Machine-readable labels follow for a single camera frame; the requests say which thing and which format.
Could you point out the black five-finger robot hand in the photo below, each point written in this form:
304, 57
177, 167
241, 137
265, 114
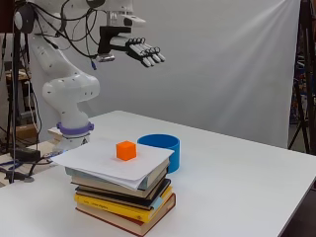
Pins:
138, 49

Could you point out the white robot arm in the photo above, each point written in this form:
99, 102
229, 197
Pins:
67, 87

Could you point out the white hanging sheet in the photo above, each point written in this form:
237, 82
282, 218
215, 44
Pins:
204, 65

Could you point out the blue round tub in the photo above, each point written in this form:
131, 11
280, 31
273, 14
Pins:
166, 144

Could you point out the orange cube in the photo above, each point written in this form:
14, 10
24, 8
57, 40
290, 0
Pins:
126, 150

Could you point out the white paper sheets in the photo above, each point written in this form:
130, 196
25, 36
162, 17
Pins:
112, 161

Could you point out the grey-blue book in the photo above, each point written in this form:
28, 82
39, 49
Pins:
154, 176

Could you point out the black light stand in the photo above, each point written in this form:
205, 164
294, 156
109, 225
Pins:
14, 98

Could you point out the brown cardboard box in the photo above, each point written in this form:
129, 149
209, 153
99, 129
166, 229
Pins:
26, 131

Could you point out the cream-covered book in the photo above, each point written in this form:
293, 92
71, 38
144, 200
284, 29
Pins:
108, 187

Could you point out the black book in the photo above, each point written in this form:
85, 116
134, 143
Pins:
131, 199

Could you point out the black power adapter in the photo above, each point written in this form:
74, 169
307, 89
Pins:
24, 154

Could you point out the yellow book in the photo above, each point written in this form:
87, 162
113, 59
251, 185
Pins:
121, 210

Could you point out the black tripod stand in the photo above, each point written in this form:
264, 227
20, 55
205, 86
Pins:
304, 82

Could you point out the dark red book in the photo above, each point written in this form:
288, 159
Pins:
131, 225

